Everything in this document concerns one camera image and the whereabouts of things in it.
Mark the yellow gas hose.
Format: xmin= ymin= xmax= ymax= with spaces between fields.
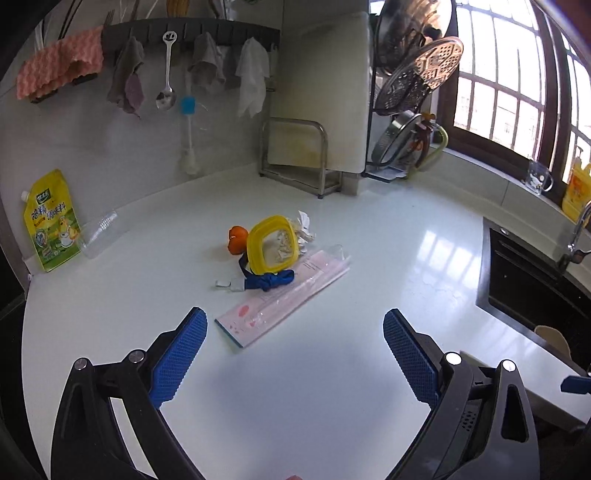
xmin=406 ymin=127 xmax=450 ymax=178

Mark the white cutting board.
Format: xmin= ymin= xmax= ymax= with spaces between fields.
xmin=268 ymin=11 xmax=372 ymax=174

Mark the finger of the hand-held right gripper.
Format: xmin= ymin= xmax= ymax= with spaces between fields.
xmin=560 ymin=375 xmax=591 ymax=394

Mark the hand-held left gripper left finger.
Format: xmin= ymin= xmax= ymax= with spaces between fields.
xmin=50 ymin=306 xmax=208 ymax=480

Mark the white cloth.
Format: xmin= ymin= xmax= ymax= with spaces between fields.
xmin=235 ymin=37 xmax=271 ymax=119

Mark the steel faucet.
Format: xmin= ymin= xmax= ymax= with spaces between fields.
xmin=556 ymin=200 xmax=591 ymax=273

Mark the glass pot lid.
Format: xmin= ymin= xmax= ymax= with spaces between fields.
xmin=370 ymin=110 xmax=430 ymax=169

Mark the black kitchen sink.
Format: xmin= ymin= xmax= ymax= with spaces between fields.
xmin=475 ymin=217 xmax=591 ymax=374

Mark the pink plastic package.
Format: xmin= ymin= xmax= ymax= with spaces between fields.
xmin=215 ymin=244 xmax=351 ymax=348

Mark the small grey rag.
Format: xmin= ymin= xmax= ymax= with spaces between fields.
xmin=187 ymin=32 xmax=227 ymax=88

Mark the blue lanyard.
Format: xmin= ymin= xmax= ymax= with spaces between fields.
xmin=215 ymin=254 xmax=296 ymax=294

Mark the dark grey wall hook rail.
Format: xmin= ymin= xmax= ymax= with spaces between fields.
xmin=102 ymin=18 xmax=281 ymax=48

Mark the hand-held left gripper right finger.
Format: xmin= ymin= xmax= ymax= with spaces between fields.
xmin=382 ymin=308 xmax=541 ymax=480

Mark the grey and purple rag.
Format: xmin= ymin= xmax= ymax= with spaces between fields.
xmin=107 ymin=36 xmax=146 ymax=120

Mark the honeycomb steel steamer plate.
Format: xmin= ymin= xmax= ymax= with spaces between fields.
xmin=374 ymin=37 xmax=465 ymax=116

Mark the steel ladle spoon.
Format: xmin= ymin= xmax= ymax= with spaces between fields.
xmin=155 ymin=31 xmax=178 ymax=112

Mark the yellow detergent bottle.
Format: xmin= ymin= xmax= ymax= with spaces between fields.
xmin=561 ymin=145 xmax=591 ymax=217

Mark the blue and white bottle brush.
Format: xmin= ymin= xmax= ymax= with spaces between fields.
xmin=179 ymin=69 xmax=199 ymax=176

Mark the yellow rimmed plastic lid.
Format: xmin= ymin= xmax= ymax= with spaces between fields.
xmin=246 ymin=215 xmax=301 ymax=275

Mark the white paper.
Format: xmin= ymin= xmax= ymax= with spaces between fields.
xmin=286 ymin=210 xmax=318 ymax=254

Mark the beige chair back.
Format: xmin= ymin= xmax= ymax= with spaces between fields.
xmin=533 ymin=324 xmax=575 ymax=365

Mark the brown framed window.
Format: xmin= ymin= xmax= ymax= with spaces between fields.
xmin=436 ymin=0 xmax=591 ymax=185

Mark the pink wavy dish cloth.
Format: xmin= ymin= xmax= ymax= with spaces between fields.
xmin=16 ymin=25 xmax=105 ymax=100

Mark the small orange peel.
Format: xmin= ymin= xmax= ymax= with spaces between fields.
xmin=227 ymin=225 xmax=251 ymax=254

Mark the yellow seasoning pouch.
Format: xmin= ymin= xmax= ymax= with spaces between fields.
xmin=21 ymin=169 xmax=83 ymax=273

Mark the clear plastic cup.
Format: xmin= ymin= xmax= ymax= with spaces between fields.
xmin=76 ymin=209 xmax=122 ymax=259

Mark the steel cutting board stand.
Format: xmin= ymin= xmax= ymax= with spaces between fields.
xmin=259 ymin=117 xmax=343 ymax=199

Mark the clear glass mug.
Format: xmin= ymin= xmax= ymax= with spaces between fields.
xmin=526 ymin=160 xmax=554 ymax=197

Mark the black dish rack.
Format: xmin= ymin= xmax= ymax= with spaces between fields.
xmin=364 ymin=9 xmax=444 ymax=182

